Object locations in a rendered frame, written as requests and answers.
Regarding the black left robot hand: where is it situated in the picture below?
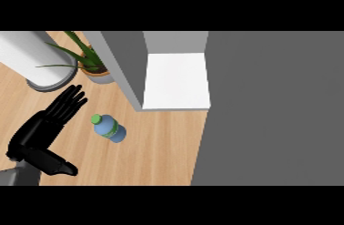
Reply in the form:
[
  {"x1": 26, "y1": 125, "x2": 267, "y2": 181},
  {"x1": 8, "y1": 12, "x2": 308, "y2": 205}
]
[{"x1": 5, "y1": 84, "x2": 89, "y2": 177}]

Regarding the blue water bottle green cap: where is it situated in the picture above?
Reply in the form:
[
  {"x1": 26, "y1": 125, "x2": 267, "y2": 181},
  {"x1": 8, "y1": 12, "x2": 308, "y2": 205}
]
[{"x1": 89, "y1": 113, "x2": 126, "y2": 144}]

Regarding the open grey cabinet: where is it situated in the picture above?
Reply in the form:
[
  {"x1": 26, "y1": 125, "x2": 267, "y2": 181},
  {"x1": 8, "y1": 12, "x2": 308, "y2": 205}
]
[{"x1": 81, "y1": 31, "x2": 212, "y2": 112}]

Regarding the white cylindrical appliance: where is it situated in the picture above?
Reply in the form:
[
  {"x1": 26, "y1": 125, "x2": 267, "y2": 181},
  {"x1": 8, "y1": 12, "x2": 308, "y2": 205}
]
[{"x1": 0, "y1": 31, "x2": 79, "y2": 93}]

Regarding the potted green plant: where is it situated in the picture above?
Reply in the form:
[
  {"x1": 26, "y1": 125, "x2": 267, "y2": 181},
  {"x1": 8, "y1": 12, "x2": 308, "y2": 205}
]
[{"x1": 36, "y1": 31, "x2": 116, "y2": 85}]

